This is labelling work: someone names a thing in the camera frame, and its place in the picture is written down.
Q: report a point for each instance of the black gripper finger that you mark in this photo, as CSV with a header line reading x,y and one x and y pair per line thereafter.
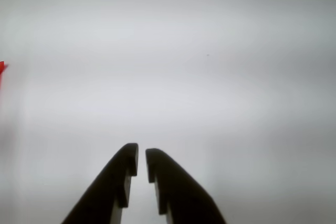
x,y
181,192
110,182

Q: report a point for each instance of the red tape frame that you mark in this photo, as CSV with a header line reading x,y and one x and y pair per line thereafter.
x,y
1,73

